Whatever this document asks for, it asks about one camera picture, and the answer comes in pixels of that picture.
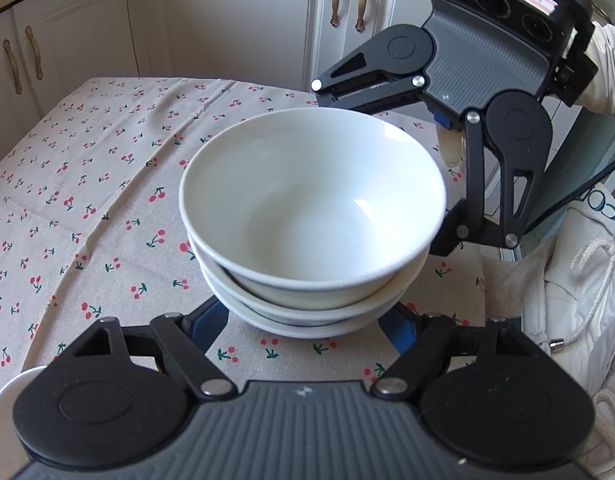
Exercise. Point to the white jacket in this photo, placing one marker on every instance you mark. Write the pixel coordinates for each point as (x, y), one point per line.
(562, 320)

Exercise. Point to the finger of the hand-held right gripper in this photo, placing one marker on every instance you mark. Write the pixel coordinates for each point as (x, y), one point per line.
(357, 87)
(475, 185)

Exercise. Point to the white fruit print plate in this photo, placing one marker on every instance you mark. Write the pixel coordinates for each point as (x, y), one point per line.
(7, 400)

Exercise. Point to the white ceramic bowl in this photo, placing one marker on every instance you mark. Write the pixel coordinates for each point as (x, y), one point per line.
(312, 331)
(312, 200)
(312, 306)

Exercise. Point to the cherry print tablecloth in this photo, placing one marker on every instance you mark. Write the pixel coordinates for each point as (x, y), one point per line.
(87, 200)

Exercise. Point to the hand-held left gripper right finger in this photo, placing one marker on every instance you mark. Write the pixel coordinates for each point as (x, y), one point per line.
(402, 331)

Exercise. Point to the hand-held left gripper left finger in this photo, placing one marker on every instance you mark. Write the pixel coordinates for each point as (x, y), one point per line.
(210, 317)

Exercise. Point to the white kitchen cabinet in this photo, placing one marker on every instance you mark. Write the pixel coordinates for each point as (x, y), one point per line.
(227, 20)

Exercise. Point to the person's right hand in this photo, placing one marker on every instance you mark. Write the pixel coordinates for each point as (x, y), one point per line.
(450, 147)

